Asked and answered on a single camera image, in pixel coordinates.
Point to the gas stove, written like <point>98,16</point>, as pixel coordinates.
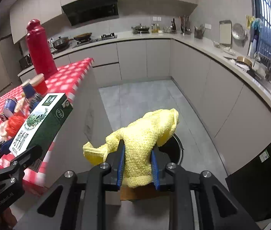
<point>97,39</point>

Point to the red thermos flask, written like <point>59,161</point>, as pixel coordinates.
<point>38,47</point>

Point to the red checkered tablecloth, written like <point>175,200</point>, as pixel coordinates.
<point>67,80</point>

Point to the green milk carton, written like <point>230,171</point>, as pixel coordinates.
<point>43,124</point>

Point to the round metal strainer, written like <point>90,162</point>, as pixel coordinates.
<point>238,32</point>

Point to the pot with lid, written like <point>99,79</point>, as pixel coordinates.
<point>62,43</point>

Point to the small wooden stool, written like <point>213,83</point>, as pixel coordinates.
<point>140,193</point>

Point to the black range hood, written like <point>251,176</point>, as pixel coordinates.
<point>82,11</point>

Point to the black microwave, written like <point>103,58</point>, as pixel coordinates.
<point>25,62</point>

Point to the person left hand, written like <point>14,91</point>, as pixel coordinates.
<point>7,219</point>

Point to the orange plastic bag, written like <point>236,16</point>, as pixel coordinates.
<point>14,124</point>

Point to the steel pan on counter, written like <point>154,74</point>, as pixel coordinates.
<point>140,29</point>

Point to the white cutting board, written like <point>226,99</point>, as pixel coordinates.
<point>225,32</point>

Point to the white paper towel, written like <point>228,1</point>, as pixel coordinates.
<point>3,132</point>

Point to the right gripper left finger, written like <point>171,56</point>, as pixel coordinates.
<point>77,201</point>

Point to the dark wine bottle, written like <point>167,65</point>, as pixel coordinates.
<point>173,28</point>

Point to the steel wool scrubber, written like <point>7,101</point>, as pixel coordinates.
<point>34,101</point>

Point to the utensil holder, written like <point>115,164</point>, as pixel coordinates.
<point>199,31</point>

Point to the yellow towel cloth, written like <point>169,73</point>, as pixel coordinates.
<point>140,136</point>

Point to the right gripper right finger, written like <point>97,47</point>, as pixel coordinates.
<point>216,206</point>

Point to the kitchen faucet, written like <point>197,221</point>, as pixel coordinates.
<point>266,62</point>

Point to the snack wrapper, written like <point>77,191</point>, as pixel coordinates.
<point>21,106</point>

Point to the black wok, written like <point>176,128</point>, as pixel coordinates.
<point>83,37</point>

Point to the brown pot in sink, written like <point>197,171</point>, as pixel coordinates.
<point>244,60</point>

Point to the blue paper cup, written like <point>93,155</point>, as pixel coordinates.
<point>28,89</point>

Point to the red paper cup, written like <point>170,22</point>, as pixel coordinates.
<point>39,84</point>

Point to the beige refrigerator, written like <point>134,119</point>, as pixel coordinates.
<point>10,55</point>

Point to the black plastic bucket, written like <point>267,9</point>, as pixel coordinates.
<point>174,149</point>

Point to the knife rack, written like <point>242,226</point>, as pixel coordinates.
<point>185,25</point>

